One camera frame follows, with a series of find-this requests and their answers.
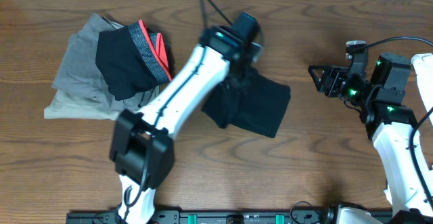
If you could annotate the black shorts red waistband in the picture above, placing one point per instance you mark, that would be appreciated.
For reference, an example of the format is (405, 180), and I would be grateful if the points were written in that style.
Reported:
(132, 59)

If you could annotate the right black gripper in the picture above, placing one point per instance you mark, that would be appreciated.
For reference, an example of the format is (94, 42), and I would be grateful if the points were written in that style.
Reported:
(335, 75)

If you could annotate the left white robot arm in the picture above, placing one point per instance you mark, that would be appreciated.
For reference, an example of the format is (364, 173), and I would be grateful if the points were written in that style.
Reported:
(142, 147)

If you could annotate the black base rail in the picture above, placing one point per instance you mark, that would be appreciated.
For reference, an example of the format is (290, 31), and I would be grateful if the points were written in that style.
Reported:
(181, 217)

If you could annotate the black t-shirt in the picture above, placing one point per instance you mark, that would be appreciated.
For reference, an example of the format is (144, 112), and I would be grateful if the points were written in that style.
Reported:
(254, 103)

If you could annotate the grey folded shorts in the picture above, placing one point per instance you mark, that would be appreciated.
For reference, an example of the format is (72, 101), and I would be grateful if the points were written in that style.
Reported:
(81, 89)

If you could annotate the white garment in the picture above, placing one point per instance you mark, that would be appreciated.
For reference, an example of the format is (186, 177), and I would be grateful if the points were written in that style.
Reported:
(408, 176)

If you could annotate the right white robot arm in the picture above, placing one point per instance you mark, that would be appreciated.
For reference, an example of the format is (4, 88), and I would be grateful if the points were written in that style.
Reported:
(382, 103)

